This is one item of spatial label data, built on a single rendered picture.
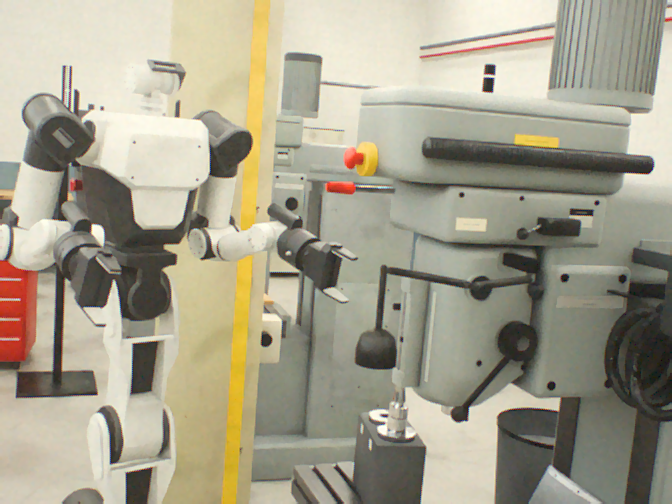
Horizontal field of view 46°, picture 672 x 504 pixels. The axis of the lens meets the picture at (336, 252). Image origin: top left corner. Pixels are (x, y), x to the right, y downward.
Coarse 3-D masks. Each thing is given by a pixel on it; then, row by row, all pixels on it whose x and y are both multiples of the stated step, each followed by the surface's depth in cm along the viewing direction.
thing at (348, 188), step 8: (328, 184) 149; (336, 184) 150; (344, 184) 150; (352, 184) 151; (328, 192) 150; (336, 192) 150; (344, 192) 150; (352, 192) 151; (360, 192) 152; (368, 192) 152; (376, 192) 153; (384, 192) 154; (392, 192) 154
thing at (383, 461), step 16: (368, 416) 201; (384, 416) 200; (368, 432) 191; (384, 432) 187; (416, 432) 193; (368, 448) 190; (384, 448) 183; (400, 448) 183; (416, 448) 184; (368, 464) 189; (384, 464) 183; (400, 464) 184; (416, 464) 185; (368, 480) 188; (384, 480) 184; (400, 480) 185; (416, 480) 185; (368, 496) 188; (384, 496) 184; (400, 496) 185; (416, 496) 186
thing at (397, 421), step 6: (390, 414) 187; (396, 414) 186; (402, 414) 186; (390, 420) 187; (396, 420) 186; (402, 420) 186; (390, 426) 187; (396, 426) 186; (402, 426) 187; (390, 432) 187; (396, 432) 187; (402, 432) 187
